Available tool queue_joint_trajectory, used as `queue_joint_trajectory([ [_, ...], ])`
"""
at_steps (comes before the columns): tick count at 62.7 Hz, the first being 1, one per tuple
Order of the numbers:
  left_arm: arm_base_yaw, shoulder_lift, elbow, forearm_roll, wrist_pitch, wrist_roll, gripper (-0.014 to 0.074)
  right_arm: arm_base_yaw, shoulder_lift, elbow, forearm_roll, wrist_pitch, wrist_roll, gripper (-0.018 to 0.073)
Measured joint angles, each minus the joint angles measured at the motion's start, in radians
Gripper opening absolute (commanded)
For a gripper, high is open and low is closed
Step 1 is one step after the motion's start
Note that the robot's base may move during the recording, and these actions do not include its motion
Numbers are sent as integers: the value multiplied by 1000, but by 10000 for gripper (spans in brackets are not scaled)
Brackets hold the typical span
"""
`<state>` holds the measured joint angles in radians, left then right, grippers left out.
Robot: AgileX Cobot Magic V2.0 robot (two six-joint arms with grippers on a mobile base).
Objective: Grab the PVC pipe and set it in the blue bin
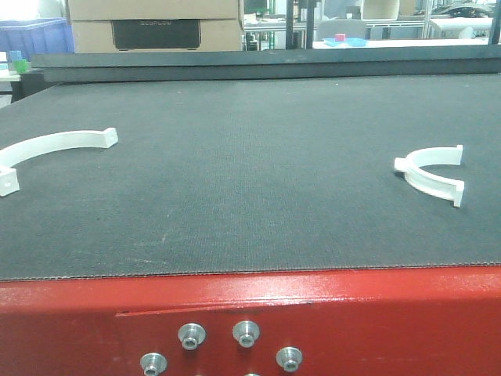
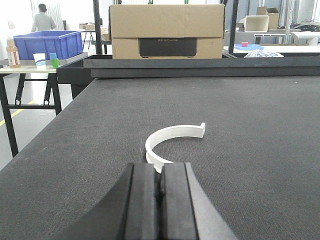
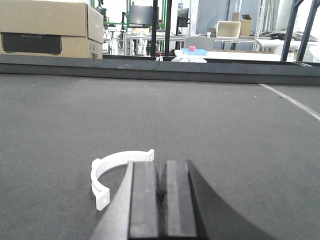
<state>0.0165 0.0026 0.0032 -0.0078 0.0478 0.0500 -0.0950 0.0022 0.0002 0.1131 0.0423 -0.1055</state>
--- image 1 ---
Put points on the lower cardboard box black print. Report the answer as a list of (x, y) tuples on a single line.
[(157, 35)]

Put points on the blue crate background left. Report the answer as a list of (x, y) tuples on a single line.
[(40, 36)]

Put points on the green cube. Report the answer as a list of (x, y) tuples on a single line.
[(21, 66)]

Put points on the upper cardboard box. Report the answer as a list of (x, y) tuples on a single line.
[(143, 9)]

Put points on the dark grey table mat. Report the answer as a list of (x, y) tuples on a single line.
[(249, 176)]

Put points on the light blue tray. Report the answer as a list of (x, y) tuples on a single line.
[(347, 42)]

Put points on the silver bolt upper middle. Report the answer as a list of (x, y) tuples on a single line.
[(246, 333)]

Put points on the silver bolt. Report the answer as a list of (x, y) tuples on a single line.
[(191, 336), (246, 333), (289, 358), (153, 364)]

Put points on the silver bolt upper left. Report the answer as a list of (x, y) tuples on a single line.
[(191, 336)]

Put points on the silver bolt lower left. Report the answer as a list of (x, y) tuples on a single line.
[(153, 364)]

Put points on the silver bolt right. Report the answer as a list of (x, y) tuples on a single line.
[(289, 358)]

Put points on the small white pipe clamp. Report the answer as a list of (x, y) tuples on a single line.
[(434, 185)]

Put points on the red metal table frame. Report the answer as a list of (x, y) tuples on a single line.
[(438, 321)]

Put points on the large white pipe clamp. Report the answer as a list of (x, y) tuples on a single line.
[(35, 147)]

